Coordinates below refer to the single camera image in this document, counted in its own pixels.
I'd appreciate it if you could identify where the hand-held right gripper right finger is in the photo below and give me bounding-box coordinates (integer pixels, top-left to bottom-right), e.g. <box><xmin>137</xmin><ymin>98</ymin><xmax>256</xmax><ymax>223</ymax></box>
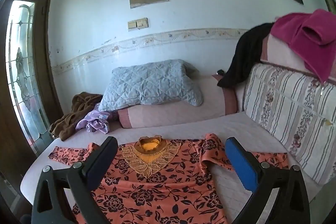
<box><xmin>225</xmin><ymin>137</ymin><xmax>311</xmax><ymax>224</ymax></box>

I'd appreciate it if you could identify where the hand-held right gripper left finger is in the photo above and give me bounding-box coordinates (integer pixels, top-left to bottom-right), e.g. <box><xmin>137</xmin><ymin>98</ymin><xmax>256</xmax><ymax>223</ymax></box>
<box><xmin>31</xmin><ymin>136</ymin><xmax>118</xmax><ymax>224</ymax></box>

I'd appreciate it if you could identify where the orange floral shirt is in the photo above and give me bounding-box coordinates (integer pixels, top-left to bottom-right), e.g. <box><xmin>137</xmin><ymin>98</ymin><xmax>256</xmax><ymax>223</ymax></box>
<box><xmin>48</xmin><ymin>133</ymin><xmax>289</xmax><ymax>224</ymax></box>

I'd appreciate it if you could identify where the purple floral cloth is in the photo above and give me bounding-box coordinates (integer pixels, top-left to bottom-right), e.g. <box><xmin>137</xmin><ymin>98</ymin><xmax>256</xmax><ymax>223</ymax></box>
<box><xmin>76</xmin><ymin>103</ymin><xmax>120</xmax><ymax>134</ymax></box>

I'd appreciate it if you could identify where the brown cloth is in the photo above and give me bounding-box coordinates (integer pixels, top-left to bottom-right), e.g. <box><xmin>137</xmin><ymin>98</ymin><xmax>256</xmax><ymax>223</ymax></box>
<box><xmin>49</xmin><ymin>92</ymin><xmax>103</xmax><ymax>141</ymax></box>

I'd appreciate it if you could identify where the pink quilted bed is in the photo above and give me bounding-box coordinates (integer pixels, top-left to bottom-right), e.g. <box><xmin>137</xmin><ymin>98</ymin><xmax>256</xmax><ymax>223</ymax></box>
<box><xmin>20</xmin><ymin>111</ymin><xmax>323</xmax><ymax>224</ymax></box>

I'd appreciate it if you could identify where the striped floral back cushion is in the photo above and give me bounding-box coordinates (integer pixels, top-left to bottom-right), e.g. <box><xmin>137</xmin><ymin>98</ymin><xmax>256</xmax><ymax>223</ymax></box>
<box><xmin>243</xmin><ymin>63</ymin><xmax>336</xmax><ymax>185</ymax></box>

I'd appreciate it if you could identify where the pink pillow with maroon border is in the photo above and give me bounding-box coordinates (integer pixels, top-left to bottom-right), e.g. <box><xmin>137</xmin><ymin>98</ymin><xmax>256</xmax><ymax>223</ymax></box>
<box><xmin>117</xmin><ymin>74</ymin><xmax>238</xmax><ymax>129</ymax></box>
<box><xmin>260</xmin><ymin>35</ymin><xmax>323</xmax><ymax>75</ymax></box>

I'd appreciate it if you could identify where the grey quilted pillow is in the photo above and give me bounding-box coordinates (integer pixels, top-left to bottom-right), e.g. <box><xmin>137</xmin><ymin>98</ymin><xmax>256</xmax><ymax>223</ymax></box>
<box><xmin>98</xmin><ymin>59</ymin><xmax>204</xmax><ymax>111</ymax></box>

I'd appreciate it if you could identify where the black garment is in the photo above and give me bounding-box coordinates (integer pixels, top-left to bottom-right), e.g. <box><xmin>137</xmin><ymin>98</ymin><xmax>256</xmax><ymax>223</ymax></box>
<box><xmin>217</xmin><ymin>22</ymin><xmax>275</xmax><ymax>87</ymax></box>

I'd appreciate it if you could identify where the wooden stained glass door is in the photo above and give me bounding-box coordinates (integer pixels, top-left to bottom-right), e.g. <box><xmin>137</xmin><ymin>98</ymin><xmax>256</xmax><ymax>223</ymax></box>
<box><xmin>0</xmin><ymin>0</ymin><xmax>63</xmax><ymax>188</ymax></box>

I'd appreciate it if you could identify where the magenta garment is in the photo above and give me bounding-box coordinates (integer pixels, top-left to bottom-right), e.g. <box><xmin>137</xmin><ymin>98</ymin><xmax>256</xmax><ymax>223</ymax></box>
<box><xmin>270</xmin><ymin>9</ymin><xmax>336</xmax><ymax>85</ymax></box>

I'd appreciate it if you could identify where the beige wall switch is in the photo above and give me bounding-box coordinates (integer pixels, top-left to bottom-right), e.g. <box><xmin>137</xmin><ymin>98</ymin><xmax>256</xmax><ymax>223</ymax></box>
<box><xmin>128</xmin><ymin>18</ymin><xmax>149</xmax><ymax>30</ymax></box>

